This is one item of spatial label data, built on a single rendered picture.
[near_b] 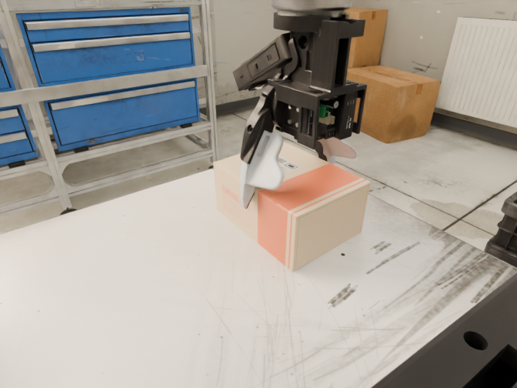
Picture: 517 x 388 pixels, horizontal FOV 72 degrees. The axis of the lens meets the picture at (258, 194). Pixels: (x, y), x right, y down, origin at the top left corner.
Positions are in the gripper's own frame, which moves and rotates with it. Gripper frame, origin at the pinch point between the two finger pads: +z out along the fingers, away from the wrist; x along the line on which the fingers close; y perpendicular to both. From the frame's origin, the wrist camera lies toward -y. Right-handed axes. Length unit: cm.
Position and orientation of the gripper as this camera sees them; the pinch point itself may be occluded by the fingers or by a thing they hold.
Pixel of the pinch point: (287, 187)
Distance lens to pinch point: 45.4
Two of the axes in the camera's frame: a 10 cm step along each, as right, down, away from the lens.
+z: 0.0, 8.6, 5.1
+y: 6.1, 4.1, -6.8
